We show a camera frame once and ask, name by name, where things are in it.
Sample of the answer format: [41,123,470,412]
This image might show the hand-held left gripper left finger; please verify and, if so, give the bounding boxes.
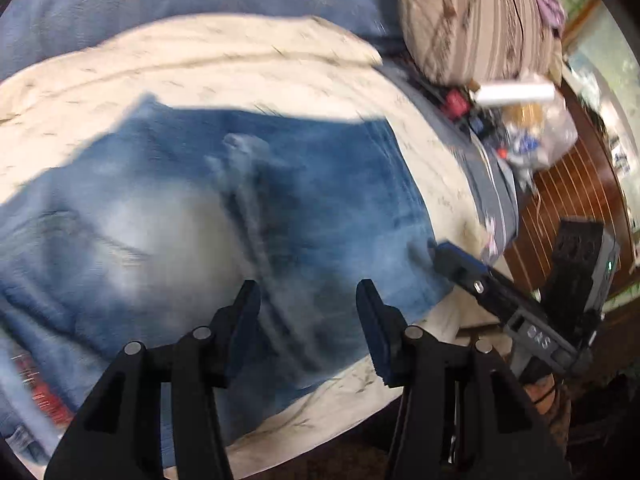
[44,280,262,480]

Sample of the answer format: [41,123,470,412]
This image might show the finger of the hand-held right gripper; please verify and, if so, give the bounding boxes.
[427,241,543,321]

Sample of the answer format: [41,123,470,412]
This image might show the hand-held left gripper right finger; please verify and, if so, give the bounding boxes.
[356,280,573,480]

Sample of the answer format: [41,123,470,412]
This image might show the blue denim pants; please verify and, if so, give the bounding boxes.
[0,97,453,471]

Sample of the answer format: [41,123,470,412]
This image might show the person's right hand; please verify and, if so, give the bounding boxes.
[522,375,573,428]

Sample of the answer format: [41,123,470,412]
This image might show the clear plastic bag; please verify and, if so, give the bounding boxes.
[500,100,578,171]

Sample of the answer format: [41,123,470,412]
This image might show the small red box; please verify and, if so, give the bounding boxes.
[442,89,473,121]

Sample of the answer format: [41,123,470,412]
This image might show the white roll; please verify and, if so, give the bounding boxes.
[475,80,557,108]

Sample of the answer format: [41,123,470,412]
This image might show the striped beige pillow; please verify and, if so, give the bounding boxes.
[390,0,563,86]

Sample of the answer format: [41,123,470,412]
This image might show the cream leaf print sheet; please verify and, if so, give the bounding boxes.
[0,12,506,480]

